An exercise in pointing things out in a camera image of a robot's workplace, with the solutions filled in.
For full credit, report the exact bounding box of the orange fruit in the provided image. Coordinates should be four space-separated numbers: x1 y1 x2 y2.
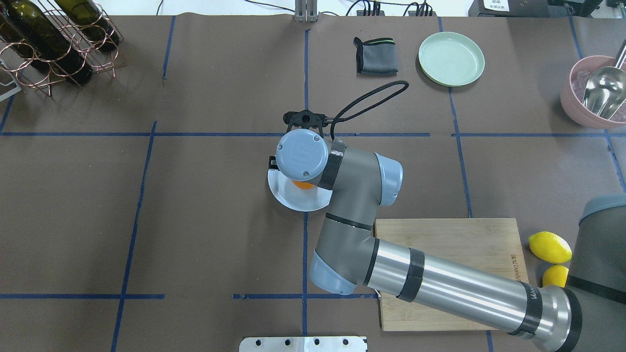
291 180 316 190

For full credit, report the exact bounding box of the copper wire bottle rack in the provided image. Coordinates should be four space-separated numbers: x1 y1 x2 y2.
1 0 128 96

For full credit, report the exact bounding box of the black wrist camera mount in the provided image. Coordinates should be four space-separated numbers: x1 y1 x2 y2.
283 109 329 136

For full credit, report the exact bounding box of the pink bowl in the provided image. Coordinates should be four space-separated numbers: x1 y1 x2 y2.
560 55 625 130

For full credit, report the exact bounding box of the bamboo cutting board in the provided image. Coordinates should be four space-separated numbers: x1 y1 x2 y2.
374 218 529 332

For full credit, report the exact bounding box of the yellow lemon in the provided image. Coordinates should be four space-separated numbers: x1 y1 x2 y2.
528 231 573 264
541 264 569 287

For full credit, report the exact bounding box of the grey metal post bracket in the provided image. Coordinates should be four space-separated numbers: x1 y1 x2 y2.
294 0 319 22

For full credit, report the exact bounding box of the black equipment box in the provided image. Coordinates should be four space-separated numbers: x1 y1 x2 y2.
468 0 602 18

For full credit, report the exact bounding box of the light green plate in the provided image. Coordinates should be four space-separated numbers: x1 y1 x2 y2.
418 31 486 88

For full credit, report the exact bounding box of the black cable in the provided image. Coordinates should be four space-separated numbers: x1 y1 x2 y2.
323 80 410 142

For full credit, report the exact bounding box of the folded grey cloth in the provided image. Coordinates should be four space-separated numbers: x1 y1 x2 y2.
353 37 400 76

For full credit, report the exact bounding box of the upper yellow lemon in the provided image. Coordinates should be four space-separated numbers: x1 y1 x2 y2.
528 231 573 264

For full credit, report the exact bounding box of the light blue plate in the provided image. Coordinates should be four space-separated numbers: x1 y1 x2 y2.
268 169 333 212

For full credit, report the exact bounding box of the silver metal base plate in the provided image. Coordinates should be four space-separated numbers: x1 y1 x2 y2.
239 336 369 352

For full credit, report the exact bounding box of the lower yellow lemon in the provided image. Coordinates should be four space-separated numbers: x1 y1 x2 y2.
541 264 569 287

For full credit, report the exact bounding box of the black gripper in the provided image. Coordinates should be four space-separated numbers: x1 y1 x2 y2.
269 155 279 170

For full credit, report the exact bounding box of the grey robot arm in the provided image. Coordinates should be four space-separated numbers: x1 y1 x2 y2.
275 129 625 352

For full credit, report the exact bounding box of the dark green wine bottle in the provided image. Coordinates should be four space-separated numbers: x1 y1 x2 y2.
1 0 92 86

